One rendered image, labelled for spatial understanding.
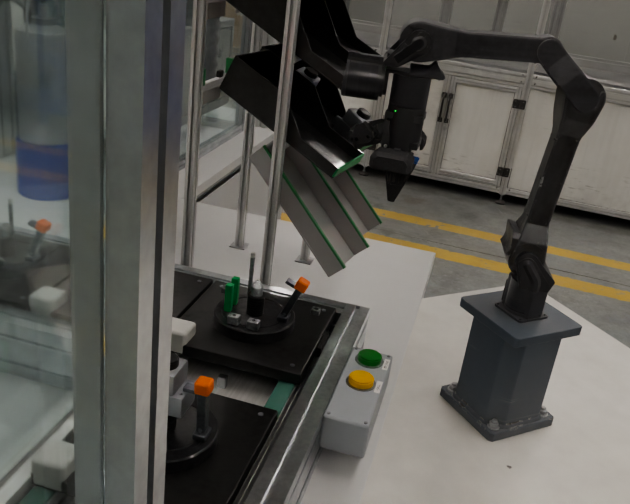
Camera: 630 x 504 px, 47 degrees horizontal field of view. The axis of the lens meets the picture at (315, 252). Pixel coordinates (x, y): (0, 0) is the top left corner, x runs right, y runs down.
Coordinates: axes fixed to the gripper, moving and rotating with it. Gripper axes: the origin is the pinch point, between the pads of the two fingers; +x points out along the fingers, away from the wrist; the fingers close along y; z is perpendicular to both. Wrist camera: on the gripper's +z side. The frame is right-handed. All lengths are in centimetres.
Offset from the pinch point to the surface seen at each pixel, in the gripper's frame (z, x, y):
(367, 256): 10, 39, -58
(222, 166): 68, 39, -104
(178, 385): 17.8, 19.2, 39.7
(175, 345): 28.4, 28.9, 17.0
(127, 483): -2, -13, 89
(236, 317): 20.7, 25.0, 10.6
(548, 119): -49, 62, -392
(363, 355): -0.7, 28.3, 7.2
